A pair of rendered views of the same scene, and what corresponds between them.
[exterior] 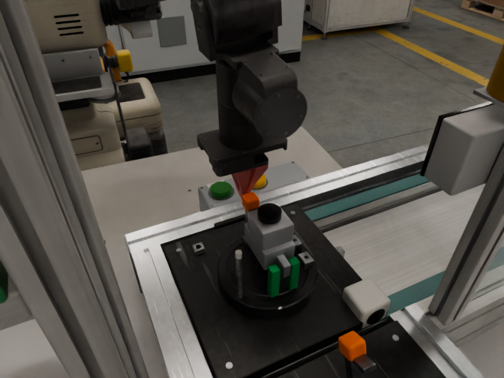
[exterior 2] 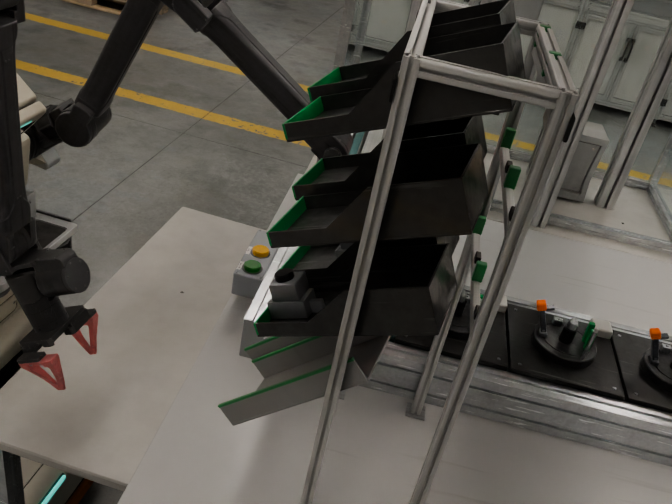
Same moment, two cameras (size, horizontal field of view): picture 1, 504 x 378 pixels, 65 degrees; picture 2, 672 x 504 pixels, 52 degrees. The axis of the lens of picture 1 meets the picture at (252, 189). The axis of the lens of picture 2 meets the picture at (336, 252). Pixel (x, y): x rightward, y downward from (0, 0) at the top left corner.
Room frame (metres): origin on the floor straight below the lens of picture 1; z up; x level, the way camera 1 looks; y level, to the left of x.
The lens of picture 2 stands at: (-0.22, 1.11, 1.86)
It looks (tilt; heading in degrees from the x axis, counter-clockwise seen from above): 32 degrees down; 299
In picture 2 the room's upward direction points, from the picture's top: 12 degrees clockwise
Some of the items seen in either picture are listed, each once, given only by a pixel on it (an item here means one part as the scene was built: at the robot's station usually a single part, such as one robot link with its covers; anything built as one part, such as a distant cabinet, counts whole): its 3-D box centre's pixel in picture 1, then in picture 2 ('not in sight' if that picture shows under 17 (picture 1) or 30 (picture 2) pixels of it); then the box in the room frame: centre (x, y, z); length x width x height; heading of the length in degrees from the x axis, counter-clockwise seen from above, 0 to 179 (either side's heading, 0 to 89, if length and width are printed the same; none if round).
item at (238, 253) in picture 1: (239, 274); not in sight; (0.32, 0.02, 1.03); 0.01 x 0.01 x 0.08
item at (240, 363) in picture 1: (266, 279); not in sight; (0.37, -0.02, 0.96); 0.24 x 0.24 x 0.02; 25
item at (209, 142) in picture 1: (241, 124); not in sight; (0.44, 0.01, 1.17); 0.10 x 0.07 x 0.07; 116
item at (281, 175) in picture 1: (255, 194); (259, 263); (0.60, -0.01, 0.93); 0.21 x 0.07 x 0.06; 115
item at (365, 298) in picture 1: (364, 303); not in sight; (0.32, -0.15, 0.97); 0.05 x 0.05 x 0.04; 25
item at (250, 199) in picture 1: (253, 220); not in sight; (0.41, 0.00, 1.04); 0.04 x 0.02 x 0.08; 25
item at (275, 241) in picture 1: (272, 235); not in sight; (0.36, -0.03, 1.06); 0.08 x 0.04 x 0.07; 25
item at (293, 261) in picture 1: (292, 273); not in sight; (0.33, -0.05, 1.01); 0.01 x 0.01 x 0.05; 25
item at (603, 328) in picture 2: not in sight; (569, 332); (-0.09, -0.23, 1.01); 0.24 x 0.24 x 0.13; 25
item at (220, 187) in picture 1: (220, 191); (252, 267); (0.57, 0.06, 0.96); 0.04 x 0.04 x 0.02
